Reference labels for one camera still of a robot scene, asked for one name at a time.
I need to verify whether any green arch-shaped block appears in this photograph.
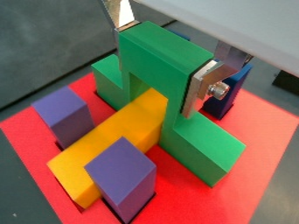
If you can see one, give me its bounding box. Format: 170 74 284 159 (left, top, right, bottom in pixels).
92 22 245 186

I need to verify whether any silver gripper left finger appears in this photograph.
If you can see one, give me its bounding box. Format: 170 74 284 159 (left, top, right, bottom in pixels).
98 0 138 60

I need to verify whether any red board base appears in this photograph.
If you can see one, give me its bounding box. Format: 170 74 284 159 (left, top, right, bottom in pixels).
0 73 299 224

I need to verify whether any purple U-shaped block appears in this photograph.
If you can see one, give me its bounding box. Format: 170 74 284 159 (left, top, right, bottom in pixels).
32 87 156 222

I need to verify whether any yellow block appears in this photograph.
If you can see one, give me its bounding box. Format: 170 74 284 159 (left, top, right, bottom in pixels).
46 88 166 209

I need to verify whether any blue U-shaped block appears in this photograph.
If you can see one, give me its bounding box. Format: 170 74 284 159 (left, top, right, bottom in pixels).
166 27 255 121

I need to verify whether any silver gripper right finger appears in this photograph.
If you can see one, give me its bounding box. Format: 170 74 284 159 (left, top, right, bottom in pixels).
181 41 249 118

